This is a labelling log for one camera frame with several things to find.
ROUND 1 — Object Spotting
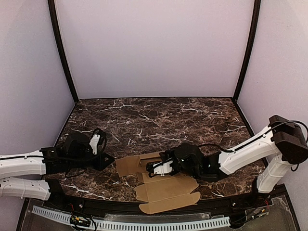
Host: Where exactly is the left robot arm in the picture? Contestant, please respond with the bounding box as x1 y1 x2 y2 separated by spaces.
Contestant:
0 128 115 201

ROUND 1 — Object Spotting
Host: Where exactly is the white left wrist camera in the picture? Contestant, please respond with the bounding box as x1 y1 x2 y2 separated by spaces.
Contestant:
90 128 106 155

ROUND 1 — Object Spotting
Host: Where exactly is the brown cardboard box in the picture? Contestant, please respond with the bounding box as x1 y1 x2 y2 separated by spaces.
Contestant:
115 152 201 215

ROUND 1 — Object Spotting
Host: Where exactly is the left black frame post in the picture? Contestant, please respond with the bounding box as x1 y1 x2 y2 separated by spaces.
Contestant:
47 0 79 104

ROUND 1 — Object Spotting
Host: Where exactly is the right black frame post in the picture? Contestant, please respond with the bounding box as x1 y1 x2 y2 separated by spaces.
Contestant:
232 0 261 103

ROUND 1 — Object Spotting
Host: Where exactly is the black frame post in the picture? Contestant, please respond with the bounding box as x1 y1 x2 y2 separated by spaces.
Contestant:
232 0 261 103
47 0 79 104

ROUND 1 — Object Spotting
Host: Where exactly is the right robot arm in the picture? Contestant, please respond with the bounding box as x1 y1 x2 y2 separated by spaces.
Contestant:
149 115 308 193

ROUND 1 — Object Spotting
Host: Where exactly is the black front rail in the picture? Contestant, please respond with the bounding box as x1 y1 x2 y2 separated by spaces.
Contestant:
44 193 272 217

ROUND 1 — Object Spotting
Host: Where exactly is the small circuit board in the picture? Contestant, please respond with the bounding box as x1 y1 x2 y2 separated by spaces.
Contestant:
70 215 91 227

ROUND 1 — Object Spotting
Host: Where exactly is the white slotted cable duct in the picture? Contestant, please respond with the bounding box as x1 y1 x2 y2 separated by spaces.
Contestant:
31 205 230 231

